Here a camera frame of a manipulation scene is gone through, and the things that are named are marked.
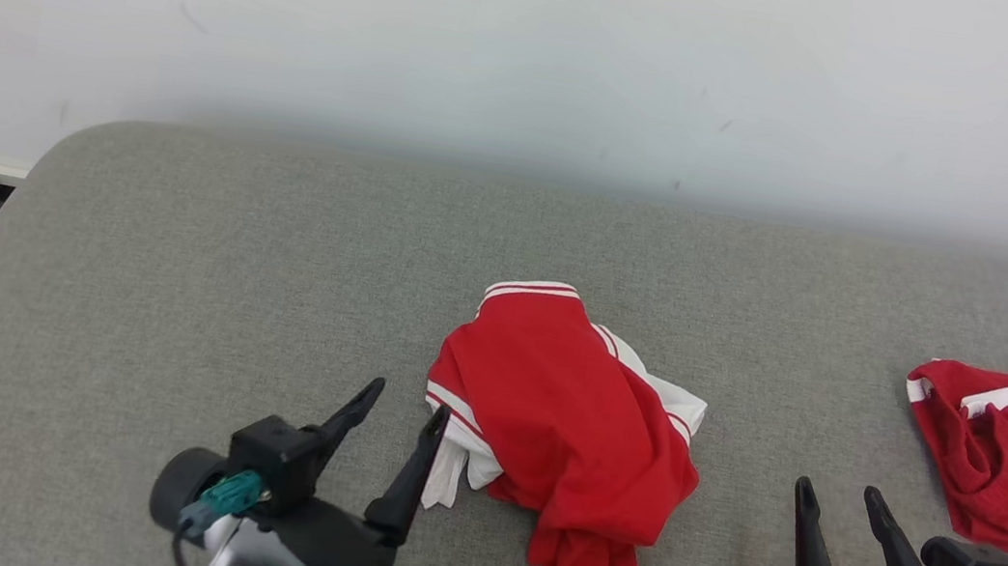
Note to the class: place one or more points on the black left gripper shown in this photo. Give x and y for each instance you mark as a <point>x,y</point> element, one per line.
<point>350,565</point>

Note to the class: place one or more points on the red jersey with white sleeves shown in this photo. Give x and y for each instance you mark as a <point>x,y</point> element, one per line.
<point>563,427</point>

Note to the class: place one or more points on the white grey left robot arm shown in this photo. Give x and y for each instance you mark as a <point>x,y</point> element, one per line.
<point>180,489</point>

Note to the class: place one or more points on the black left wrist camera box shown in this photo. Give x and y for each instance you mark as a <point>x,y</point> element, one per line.
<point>276,458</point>

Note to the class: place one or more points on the teal left camera connector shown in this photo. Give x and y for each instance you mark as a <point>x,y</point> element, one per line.
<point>228,492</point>

